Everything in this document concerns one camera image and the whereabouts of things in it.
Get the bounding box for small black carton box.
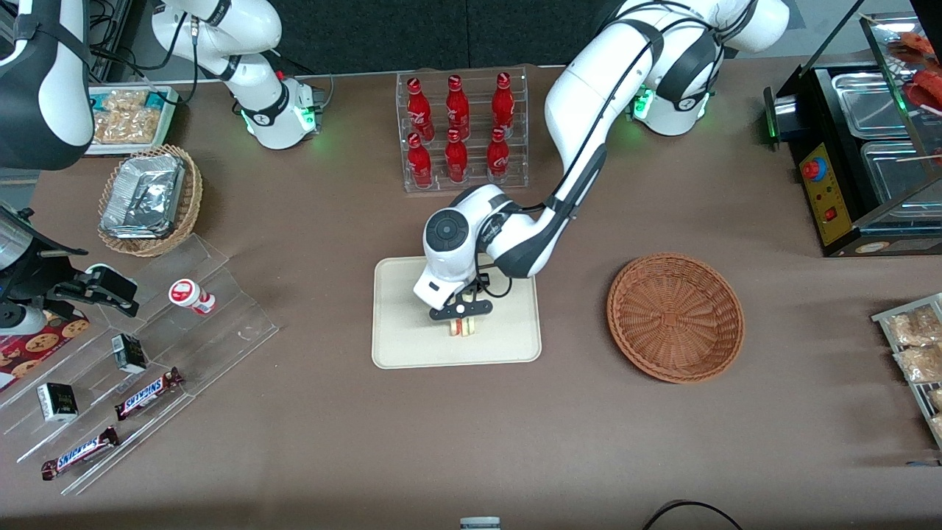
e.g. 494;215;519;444
37;383;79;423
111;333;148;375

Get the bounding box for light wicker basket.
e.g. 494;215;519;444
97;144;204;258

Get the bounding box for red cookie box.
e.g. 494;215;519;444
0;309;91;391

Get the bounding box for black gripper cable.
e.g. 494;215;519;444
475;250;516;300

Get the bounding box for empty brown wicker basket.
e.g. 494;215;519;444
606;252;746;384

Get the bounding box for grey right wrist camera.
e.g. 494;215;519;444
0;302;46;338

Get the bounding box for clear bags of fried snacks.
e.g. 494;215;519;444
92;90;159;145

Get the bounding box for stainless steel food pan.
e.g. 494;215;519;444
861;140;942;208
832;72;912;139

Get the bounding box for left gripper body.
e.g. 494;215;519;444
413;258;492;322

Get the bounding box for white snack container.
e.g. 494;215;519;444
87;86;180;157

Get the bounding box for clear acrylic stepped display stand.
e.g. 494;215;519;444
0;234;279;495

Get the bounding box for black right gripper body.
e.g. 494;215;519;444
0;221;83;308

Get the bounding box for grey snack tray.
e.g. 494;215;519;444
872;293;942;450

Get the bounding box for red-lidded small drink bottle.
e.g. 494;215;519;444
169;278;216;316

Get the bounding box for silver foil wrapped packages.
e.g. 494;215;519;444
101;153;185;240

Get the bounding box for clear acrylic bottle rack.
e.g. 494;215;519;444
396;66;531;194

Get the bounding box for black looped cable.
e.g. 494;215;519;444
642;501;744;530

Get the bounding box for Snickers chocolate bar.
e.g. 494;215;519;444
40;426;120;481
115;367;184;422

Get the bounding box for red cola bottle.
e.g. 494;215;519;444
446;74;470;137
445;129;469;183
407;77;433;141
487;127;510;179
492;71;514;133
407;132;433;189

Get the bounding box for black heated food display case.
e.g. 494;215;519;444
763;0;942;258

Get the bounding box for cream plastic tray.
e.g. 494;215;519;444
372;255;543;370

